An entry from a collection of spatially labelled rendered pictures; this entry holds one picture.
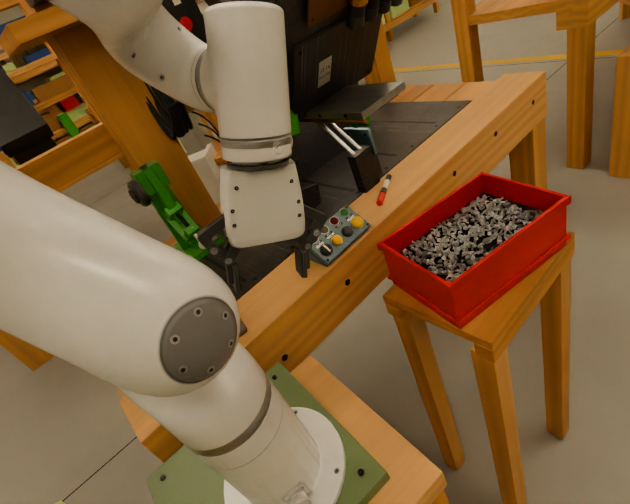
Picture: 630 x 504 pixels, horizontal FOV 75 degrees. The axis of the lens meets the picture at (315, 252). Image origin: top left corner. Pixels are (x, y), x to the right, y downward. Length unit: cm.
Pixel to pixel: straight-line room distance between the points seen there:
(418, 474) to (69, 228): 52
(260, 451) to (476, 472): 112
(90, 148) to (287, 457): 104
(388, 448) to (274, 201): 40
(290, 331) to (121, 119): 75
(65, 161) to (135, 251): 102
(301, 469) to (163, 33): 55
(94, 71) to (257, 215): 84
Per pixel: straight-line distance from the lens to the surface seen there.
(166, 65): 53
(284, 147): 48
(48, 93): 793
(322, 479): 65
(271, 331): 85
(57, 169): 133
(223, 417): 47
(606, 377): 176
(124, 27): 41
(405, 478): 65
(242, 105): 46
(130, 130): 128
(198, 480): 76
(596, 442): 163
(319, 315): 92
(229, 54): 46
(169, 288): 33
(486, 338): 82
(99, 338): 33
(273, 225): 51
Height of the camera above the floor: 144
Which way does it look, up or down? 34 degrees down
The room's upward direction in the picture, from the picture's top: 24 degrees counter-clockwise
